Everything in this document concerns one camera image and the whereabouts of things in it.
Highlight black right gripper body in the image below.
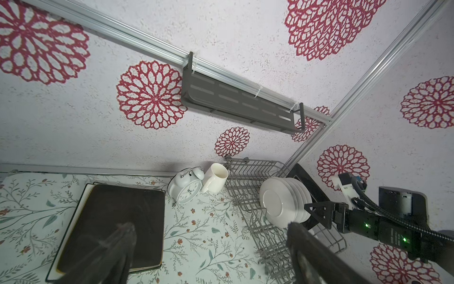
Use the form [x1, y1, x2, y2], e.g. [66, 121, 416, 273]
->
[333, 202, 352, 234]

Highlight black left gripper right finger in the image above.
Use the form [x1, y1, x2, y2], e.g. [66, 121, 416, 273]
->
[286, 222, 369, 284]

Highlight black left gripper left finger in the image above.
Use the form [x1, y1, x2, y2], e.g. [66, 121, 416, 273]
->
[56, 222, 137, 284]

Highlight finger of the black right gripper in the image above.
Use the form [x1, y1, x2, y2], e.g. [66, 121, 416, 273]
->
[304, 201, 335, 229]

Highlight white round plate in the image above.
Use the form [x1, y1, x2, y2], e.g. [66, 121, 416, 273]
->
[286, 177, 312, 223]
[259, 177, 298, 228]
[293, 179, 313, 222]
[284, 177, 310, 223]

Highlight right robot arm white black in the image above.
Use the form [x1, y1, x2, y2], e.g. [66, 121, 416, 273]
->
[305, 179, 454, 274]

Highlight white twin bell alarm clock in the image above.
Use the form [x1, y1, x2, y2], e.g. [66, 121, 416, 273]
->
[167, 167, 205, 205]

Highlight white ceramic mug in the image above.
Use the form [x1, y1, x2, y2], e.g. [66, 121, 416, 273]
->
[201, 163, 229, 194]

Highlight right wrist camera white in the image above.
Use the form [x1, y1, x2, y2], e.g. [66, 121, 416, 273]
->
[330, 173, 367, 209]

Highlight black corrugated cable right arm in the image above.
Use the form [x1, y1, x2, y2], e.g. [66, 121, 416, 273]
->
[350, 175, 454, 244]

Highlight grey wire dish rack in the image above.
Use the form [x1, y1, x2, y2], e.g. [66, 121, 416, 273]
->
[222, 155, 348, 284]

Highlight grey wall shelf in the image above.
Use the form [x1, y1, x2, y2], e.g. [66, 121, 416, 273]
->
[181, 52, 306, 135]

